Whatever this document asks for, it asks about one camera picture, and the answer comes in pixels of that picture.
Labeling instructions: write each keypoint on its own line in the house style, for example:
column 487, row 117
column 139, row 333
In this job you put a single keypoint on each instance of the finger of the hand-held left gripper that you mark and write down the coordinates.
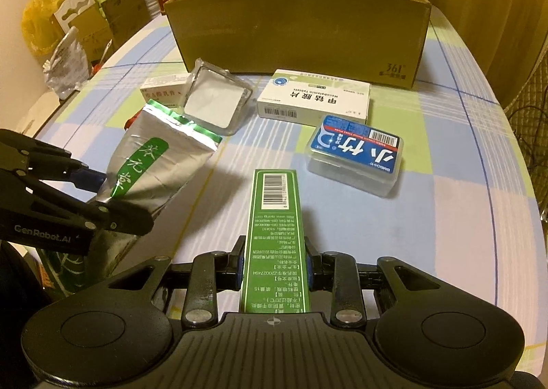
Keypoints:
column 124, row 220
column 87, row 180

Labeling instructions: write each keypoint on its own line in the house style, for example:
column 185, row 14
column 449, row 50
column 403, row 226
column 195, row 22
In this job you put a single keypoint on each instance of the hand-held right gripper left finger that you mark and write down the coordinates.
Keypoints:
column 237, row 265

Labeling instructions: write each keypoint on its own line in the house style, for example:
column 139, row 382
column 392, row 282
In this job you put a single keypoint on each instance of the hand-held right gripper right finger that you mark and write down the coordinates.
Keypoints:
column 308, row 267

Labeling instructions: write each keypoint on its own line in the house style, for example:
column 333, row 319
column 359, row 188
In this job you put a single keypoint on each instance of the long green medicine box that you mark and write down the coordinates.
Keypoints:
column 274, row 239

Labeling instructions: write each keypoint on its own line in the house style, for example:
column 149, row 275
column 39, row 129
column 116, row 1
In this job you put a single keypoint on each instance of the silver tea pouch green label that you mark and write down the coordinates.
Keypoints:
column 154, row 149

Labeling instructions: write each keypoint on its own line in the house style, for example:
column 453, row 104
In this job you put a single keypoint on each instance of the white tablet box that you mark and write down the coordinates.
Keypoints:
column 312, row 100

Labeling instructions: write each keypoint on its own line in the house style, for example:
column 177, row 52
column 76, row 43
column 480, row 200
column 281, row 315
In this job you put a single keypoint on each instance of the brown cardboard box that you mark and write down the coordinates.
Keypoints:
column 299, row 33

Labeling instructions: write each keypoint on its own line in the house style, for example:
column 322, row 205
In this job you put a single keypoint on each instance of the desktop with checked tablecloth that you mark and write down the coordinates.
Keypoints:
column 436, row 209

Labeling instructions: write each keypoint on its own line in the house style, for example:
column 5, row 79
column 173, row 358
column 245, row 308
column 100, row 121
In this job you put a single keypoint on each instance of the green and orange packet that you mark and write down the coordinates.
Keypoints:
column 60, row 273

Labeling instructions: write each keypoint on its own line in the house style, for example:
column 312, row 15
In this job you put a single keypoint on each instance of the crumpled white plastic bag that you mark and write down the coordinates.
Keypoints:
column 66, row 68

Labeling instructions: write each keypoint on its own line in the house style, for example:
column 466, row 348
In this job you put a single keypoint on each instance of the white ointment box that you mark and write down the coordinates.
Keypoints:
column 160, row 91

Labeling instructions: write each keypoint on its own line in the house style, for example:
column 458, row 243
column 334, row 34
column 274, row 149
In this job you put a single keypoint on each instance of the clear floss box blue label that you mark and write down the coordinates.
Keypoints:
column 355, row 153

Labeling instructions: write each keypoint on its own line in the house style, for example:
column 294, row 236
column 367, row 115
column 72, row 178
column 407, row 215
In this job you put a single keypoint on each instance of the clear square plastic container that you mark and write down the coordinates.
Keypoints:
column 214, row 100

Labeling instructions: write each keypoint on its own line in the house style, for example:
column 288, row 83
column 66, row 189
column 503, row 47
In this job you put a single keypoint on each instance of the cardboard carton with white tabs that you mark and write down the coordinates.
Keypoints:
column 83, row 25

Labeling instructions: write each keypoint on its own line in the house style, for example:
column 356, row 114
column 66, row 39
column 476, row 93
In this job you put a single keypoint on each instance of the yellow plastic bag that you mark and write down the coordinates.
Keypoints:
column 40, row 16

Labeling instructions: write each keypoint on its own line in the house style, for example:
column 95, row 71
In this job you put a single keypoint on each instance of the plain brown carton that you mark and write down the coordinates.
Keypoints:
column 124, row 12

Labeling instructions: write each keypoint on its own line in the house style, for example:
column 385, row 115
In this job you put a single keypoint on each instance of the woven beige chair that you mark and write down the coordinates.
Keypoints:
column 528, row 128

